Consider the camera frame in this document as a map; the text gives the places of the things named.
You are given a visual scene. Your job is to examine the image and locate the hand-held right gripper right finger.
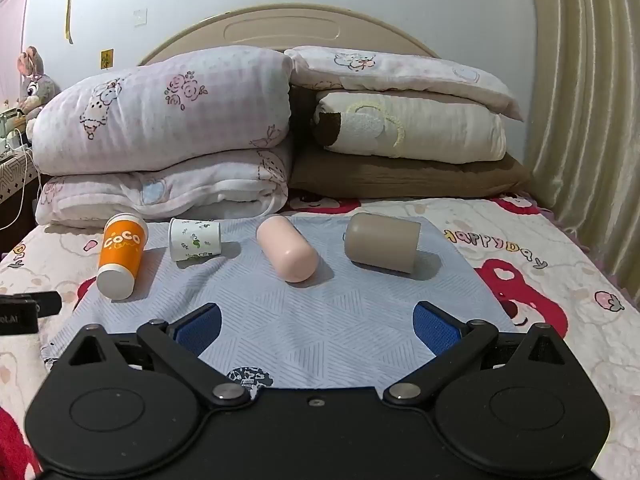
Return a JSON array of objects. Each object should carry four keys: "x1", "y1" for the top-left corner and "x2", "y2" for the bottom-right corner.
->
[{"x1": 381, "y1": 301, "x2": 574, "y2": 407}]

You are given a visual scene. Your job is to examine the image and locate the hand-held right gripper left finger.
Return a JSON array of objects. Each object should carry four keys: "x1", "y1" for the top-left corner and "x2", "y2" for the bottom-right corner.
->
[{"x1": 60, "y1": 302, "x2": 252, "y2": 407}]

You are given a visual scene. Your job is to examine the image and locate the white floral paper cup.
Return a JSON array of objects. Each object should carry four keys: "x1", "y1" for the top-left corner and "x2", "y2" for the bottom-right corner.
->
[{"x1": 168, "y1": 217, "x2": 224, "y2": 263}]

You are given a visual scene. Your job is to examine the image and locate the taupe plastic cup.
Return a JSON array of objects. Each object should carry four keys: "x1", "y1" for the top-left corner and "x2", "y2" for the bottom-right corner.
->
[{"x1": 343, "y1": 212, "x2": 422, "y2": 276}]

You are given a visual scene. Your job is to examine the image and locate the orange and white cup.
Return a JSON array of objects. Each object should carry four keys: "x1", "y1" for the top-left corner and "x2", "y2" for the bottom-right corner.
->
[{"x1": 96, "y1": 212, "x2": 150, "y2": 300}]

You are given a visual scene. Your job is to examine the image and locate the pink plastic cup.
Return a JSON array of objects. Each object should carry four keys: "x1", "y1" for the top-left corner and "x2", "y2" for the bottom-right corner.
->
[{"x1": 255, "y1": 215, "x2": 320, "y2": 284}]

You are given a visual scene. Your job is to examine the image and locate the blue-grey patterned cloth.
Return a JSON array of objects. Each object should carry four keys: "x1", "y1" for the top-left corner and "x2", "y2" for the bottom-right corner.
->
[{"x1": 42, "y1": 214, "x2": 522, "y2": 392}]

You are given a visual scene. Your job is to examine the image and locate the red cloth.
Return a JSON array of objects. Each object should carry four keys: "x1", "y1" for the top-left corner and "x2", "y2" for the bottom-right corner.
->
[{"x1": 0, "y1": 402, "x2": 37, "y2": 480}]

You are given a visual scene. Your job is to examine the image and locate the cluttered bedside table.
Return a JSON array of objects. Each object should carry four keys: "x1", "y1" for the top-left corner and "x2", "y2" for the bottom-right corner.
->
[{"x1": 0, "y1": 108, "x2": 45, "y2": 253}]

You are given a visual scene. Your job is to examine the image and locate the pink checked folded quilt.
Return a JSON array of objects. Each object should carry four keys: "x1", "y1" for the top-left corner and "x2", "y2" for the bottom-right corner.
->
[
  {"x1": 32, "y1": 46, "x2": 295, "y2": 177},
  {"x1": 35, "y1": 139, "x2": 294, "y2": 231}
]

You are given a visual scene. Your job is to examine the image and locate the brown pillow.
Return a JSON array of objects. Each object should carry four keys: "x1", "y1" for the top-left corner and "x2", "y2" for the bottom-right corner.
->
[{"x1": 288, "y1": 84, "x2": 534, "y2": 200}]

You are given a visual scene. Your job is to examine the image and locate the cream folded blanket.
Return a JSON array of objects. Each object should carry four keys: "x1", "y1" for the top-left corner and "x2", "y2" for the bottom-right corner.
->
[{"x1": 312, "y1": 90, "x2": 507, "y2": 164}]

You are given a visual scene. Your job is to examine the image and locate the grey plush rabbit toy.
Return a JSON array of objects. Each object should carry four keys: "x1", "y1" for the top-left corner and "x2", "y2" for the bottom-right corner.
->
[{"x1": 16, "y1": 45, "x2": 62, "y2": 122}]

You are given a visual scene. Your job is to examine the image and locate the white pink printed pillow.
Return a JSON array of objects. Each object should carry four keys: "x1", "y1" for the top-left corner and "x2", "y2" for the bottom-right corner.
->
[{"x1": 283, "y1": 45, "x2": 525, "y2": 122}]

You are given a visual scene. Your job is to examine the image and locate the beige pleated curtain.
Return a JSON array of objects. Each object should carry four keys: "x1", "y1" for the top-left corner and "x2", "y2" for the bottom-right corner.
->
[{"x1": 521, "y1": 0, "x2": 640, "y2": 312}]

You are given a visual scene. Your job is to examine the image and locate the pink hanging cloth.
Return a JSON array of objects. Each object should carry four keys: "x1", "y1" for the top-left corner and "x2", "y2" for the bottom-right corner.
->
[{"x1": 0, "y1": 0, "x2": 34, "y2": 107}]

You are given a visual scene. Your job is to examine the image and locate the yellow tape strip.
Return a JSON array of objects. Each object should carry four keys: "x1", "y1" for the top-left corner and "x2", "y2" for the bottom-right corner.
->
[{"x1": 63, "y1": 0, "x2": 77, "y2": 45}]

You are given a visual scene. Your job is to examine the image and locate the beige bed headboard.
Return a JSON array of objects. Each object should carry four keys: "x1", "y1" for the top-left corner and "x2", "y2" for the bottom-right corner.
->
[{"x1": 137, "y1": 3, "x2": 442, "y2": 67}]

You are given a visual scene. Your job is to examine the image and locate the white cable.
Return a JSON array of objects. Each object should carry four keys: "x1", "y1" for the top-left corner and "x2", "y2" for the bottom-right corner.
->
[{"x1": 9, "y1": 127, "x2": 45, "y2": 233}]

